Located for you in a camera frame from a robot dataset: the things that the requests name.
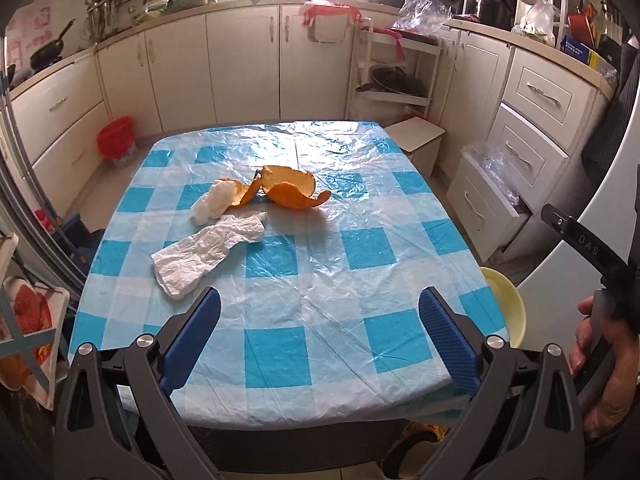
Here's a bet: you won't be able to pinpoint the black pan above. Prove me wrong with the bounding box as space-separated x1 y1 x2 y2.
357 66 431 96

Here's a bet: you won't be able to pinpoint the yellow round stool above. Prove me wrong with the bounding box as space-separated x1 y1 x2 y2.
480 266 527 350

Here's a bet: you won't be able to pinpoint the grey sliding door frame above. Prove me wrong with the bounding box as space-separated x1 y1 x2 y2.
0 55 88 306

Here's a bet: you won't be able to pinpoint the clear plastic bag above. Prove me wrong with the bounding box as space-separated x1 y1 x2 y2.
392 0 453 36

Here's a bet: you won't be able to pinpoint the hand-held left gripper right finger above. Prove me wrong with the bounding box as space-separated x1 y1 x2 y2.
419 287 586 480

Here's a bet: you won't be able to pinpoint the hanging kitchen utensils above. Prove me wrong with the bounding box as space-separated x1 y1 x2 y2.
85 0 151 36

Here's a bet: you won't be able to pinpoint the white appliance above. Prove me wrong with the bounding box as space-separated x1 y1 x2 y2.
517 162 640 311

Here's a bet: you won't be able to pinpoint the white square stool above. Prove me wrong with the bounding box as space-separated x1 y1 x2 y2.
385 116 447 176

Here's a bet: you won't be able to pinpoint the white storage rack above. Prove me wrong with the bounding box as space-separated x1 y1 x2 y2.
352 17 443 123

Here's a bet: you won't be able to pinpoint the large orange peel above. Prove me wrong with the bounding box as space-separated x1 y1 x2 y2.
260 165 332 209

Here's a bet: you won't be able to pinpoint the blue box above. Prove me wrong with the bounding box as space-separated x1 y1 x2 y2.
560 35 618 73

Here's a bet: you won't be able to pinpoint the red trash bin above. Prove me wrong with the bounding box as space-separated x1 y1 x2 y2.
96 116 137 163

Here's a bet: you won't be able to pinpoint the dark table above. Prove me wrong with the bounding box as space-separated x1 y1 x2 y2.
185 400 456 480

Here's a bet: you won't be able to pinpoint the person's right hand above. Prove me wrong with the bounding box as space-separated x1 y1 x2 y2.
569 296 640 441

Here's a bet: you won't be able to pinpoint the blue checked plastic tablecloth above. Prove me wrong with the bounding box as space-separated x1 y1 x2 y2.
67 120 511 418

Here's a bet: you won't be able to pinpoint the cream kitchen cabinets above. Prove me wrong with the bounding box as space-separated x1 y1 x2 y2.
10 0 608 268

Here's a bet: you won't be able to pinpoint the crumpled white tissue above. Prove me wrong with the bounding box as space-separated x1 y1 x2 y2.
190 178 240 226

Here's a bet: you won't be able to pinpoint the white tissue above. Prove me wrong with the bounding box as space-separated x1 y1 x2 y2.
151 212 267 302
190 178 240 226

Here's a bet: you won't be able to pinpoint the black wok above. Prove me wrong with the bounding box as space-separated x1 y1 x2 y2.
29 19 76 71

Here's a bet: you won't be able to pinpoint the plastic bag of vegetables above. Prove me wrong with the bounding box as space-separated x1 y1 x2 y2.
520 0 558 46

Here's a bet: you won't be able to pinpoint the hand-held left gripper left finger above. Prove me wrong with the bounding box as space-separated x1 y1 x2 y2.
52 287 223 480

